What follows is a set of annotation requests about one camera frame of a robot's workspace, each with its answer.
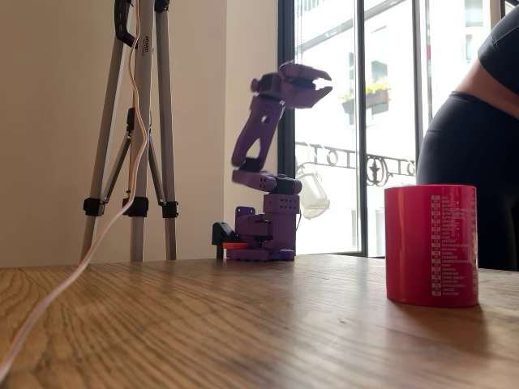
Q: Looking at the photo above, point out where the window blind bead chain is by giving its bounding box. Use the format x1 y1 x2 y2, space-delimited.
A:
297 0 305 66

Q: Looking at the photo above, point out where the window flower box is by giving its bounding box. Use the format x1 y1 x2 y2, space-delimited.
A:
338 79 392 115

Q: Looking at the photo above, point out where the white and orange cable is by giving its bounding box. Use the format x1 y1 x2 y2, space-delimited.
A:
0 0 149 380

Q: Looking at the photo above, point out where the black window frame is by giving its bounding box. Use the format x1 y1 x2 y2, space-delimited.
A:
277 0 519 258

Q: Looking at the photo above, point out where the black and orange table clamp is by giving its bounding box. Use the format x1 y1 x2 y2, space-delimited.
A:
211 221 248 259

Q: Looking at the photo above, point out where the grey metal tripod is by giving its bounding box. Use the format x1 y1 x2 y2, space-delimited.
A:
79 0 179 263

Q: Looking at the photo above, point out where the ornate black balcony railing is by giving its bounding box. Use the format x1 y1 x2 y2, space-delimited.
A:
295 141 418 187

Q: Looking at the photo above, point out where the person in black clothes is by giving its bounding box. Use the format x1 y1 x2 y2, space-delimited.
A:
416 6 519 271

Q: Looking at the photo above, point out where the red cup with white print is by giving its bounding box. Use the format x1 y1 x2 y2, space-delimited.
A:
384 183 480 308

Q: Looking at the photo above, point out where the white hanging plant pot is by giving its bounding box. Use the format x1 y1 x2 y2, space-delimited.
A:
294 163 332 221

